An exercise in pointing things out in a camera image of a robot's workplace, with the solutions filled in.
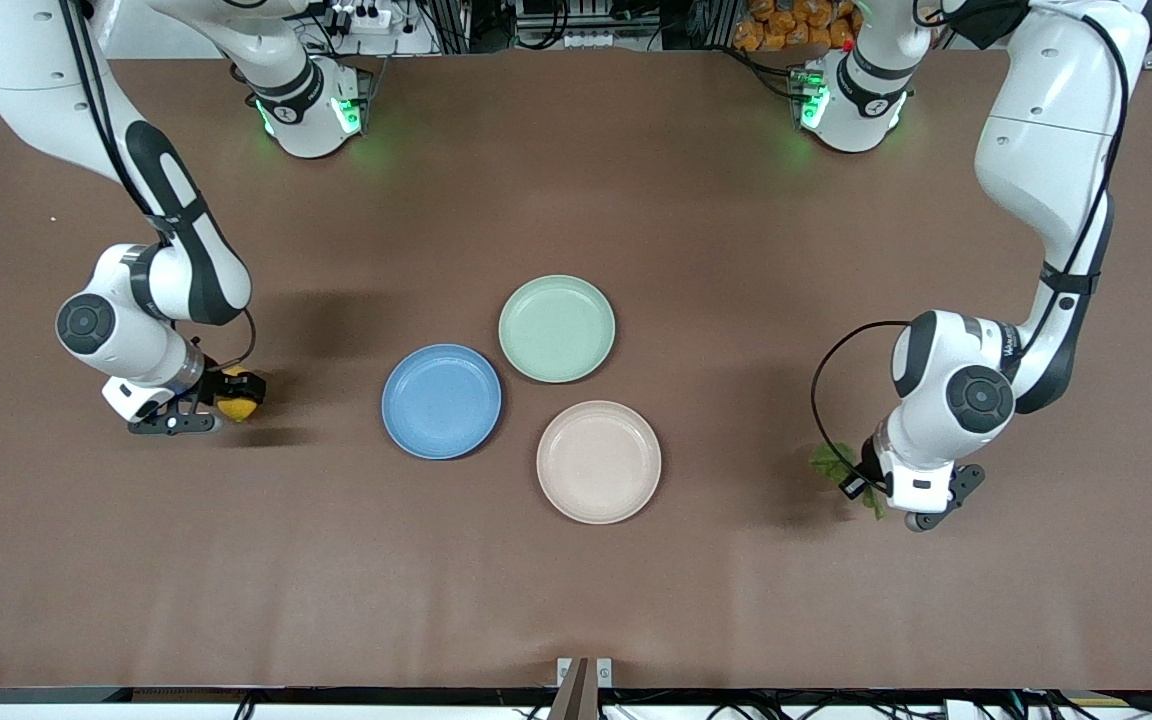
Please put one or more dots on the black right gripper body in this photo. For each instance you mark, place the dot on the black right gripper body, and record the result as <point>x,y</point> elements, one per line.
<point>215,386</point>

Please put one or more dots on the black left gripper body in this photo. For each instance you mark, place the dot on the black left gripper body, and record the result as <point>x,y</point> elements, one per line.
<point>867,462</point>

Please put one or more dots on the yellow lemon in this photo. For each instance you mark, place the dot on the yellow lemon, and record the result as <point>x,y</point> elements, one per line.
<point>236,408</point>

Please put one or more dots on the green lettuce leaf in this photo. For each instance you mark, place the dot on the green lettuce leaf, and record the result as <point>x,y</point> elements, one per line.
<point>828,462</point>

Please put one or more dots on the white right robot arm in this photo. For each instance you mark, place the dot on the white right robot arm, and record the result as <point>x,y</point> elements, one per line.
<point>146,280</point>

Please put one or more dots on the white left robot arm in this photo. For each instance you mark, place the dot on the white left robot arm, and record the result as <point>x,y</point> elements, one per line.
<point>1046,130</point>

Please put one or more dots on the blue round plate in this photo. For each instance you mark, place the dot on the blue round plate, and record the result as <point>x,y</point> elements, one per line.
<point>441,401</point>

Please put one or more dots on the beige round plate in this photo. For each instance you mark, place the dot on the beige round plate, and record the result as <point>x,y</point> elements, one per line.
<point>598,462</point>

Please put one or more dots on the green round plate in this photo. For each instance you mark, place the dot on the green round plate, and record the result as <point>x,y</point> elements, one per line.
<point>556,328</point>

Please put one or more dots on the white power strip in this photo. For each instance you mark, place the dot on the white power strip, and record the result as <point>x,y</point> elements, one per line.
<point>361,17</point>

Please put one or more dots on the bag of orange fruits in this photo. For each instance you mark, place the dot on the bag of orange fruits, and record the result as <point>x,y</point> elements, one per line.
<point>791,25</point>

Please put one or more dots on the metal table edge bracket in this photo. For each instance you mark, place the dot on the metal table edge bracket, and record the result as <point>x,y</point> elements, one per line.
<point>583,680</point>

